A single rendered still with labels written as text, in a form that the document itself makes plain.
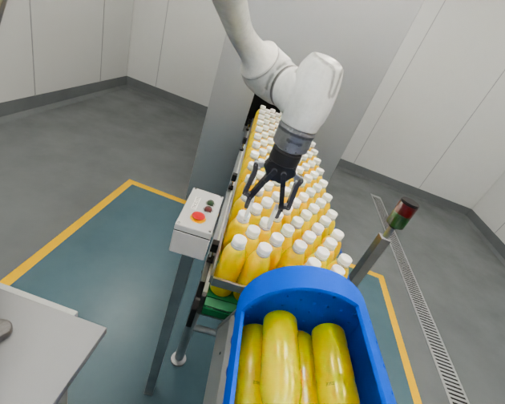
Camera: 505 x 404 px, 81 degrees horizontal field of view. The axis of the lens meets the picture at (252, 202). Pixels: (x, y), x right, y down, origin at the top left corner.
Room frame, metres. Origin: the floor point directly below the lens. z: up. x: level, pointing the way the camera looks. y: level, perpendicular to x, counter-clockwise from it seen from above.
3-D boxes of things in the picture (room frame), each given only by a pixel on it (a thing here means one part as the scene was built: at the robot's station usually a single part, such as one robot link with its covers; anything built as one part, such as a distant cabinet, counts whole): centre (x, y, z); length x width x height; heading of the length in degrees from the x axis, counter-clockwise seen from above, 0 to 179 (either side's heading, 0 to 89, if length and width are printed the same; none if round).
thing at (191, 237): (0.70, 0.13, 1.05); 0.20 x 0.10 x 0.10; 7
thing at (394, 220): (0.96, -0.49, 1.18); 0.06 x 0.06 x 0.05
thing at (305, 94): (0.71, -0.03, 1.50); 0.13 x 0.11 x 0.16; 45
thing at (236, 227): (0.76, 0.01, 0.99); 0.07 x 0.07 x 0.19
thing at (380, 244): (0.96, -0.49, 0.55); 0.04 x 0.04 x 1.10; 7
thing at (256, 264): (0.64, -0.08, 0.99); 0.07 x 0.07 x 0.19
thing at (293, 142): (0.70, -0.03, 1.39); 0.09 x 0.09 x 0.06
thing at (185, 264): (0.70, 0.13, 0.50); 0.04 x 0.04 x 1.00; 7
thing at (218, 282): (0.61, -0.17, 0.96); 0.40 x 0.01 x 0.03; 97
